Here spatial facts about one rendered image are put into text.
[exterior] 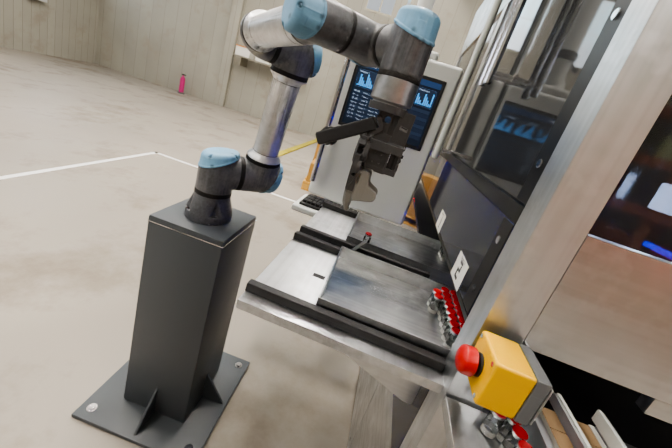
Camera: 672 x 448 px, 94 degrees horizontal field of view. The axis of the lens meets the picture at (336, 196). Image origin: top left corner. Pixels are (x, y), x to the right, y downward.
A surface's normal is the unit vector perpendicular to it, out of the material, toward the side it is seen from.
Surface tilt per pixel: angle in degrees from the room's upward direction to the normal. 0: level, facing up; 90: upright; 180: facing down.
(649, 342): 90
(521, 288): 90
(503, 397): 90
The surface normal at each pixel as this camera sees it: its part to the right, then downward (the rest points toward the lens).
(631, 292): -0.20, 0.23
